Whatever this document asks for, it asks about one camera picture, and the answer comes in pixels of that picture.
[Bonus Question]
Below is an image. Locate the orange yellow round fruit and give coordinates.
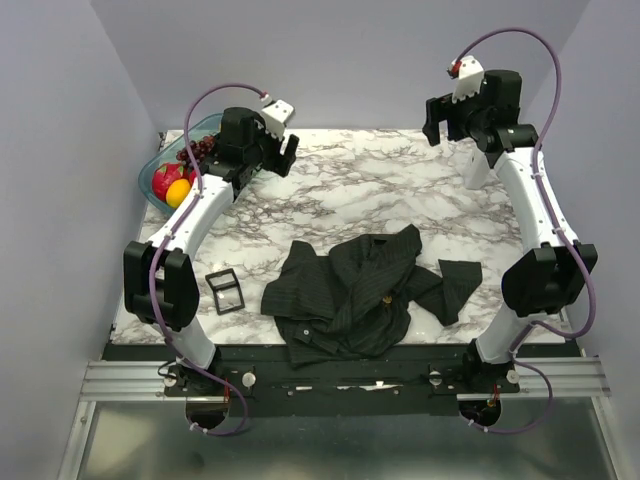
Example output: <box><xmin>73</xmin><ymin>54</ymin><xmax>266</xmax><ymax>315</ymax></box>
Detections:
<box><xmin>165</xmin><ymin>178</ymin><xmax>191</xmax><ymax>209</ymax></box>

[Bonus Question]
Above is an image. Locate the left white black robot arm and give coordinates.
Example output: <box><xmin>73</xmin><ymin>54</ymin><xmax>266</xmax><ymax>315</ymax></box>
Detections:
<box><xmin>123</xmin><ymin>100</ymin><xmax>299</xmax><ymax>395</ymax></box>

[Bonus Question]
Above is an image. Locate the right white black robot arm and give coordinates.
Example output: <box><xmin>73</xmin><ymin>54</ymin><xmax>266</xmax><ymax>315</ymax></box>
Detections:
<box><xmin>423</xmin><ymin>57</ymin><xmax>598</xmax><ymax>392</ymax></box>

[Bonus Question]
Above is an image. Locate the black pinstriped shirt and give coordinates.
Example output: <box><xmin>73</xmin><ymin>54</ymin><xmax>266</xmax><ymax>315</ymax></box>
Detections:
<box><xmin>261</xmin><ymin>225</ymin><xmax>483</xmax><ymax>367</ymax></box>

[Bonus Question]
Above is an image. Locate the teal transparent fruit bowl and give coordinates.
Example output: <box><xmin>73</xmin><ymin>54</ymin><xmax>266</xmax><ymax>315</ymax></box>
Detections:
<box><xmin>138</xmin><ymin>112</ymin><xmax>226</xmax><ymax>219</ymax></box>

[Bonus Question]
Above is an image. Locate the white bottle black cap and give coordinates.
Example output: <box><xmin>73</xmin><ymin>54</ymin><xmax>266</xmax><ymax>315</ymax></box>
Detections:
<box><xmin>462</xmin><ymin>147</ymin><xmax>491</xmax><ymax>190</ymax></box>

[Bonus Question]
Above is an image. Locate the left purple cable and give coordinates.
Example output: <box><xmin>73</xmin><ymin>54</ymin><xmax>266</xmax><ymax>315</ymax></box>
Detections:
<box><xmin>149</xmin><ymin>83</ymin><xmax>271</xmax><ymax>437</ymax></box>

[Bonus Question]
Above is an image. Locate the dark red grape bunch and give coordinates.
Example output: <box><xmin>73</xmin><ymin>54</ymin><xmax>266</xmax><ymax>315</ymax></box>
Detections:
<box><xmin>175</xmin><ymin>135</ymin><xmax>215</xmax><ymax>165</ymax></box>

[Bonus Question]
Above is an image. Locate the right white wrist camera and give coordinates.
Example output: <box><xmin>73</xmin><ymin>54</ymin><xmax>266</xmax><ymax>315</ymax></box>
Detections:
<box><xmin>448</xmin><ymin>55</ymin><xmax>484</xmax><ymax>104</ymax></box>

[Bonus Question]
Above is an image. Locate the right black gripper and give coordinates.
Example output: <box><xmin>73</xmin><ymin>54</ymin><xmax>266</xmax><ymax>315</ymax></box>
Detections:
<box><xmin>421</xmin><ymin>81</ymin><xmax>489</xmax><ymax>147</ymax></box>

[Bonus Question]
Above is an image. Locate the aluminium rail frame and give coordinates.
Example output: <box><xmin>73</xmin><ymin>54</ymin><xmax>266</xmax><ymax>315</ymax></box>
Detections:
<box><xmin>76</xmin><ymin>345</ymin><xmax>628</xmax><ymax>479</ymax></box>

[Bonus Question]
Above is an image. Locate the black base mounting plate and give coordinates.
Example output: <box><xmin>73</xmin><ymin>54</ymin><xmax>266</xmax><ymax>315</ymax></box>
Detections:
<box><xmin>82</xmin><ymin>343</ymin><xmax>600</xmax><ymax>427</ymax></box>

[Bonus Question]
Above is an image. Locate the pink dragon fruit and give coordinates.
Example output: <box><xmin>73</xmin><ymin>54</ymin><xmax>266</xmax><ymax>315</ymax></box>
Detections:
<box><xmin>151</xmin><ymin>163</ymin><xmax>185</xmax><ymax>202</ymax></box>

